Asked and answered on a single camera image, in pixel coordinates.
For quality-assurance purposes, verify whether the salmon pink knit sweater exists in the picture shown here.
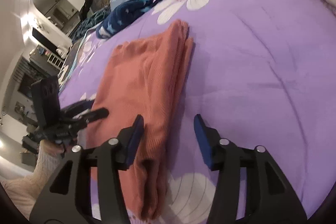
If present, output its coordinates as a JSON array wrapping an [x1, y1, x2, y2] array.
[[86, 20, 194, 221]]

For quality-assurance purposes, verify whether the left hand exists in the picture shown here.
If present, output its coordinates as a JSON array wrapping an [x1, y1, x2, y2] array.
[[39, 139, 74, 157]]

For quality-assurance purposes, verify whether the teal knit blanket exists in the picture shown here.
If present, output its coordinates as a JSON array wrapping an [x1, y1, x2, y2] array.
[[70, 5, 111, 44]]

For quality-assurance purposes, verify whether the black garment on bedhead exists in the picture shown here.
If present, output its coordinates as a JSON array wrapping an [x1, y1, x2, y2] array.
[[79, 0, 93, 21]]

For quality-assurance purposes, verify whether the navy star plush toy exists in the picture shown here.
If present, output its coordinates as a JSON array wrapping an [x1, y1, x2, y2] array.
[[96, 0, 163, 39]]

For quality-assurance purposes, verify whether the purple floral duvet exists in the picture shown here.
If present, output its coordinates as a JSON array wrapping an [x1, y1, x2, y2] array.
[[60, 0, 335, 223]]

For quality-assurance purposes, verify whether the arched wall mirror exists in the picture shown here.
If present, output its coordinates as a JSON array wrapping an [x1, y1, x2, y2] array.
[[20, 0, 78, 48]]

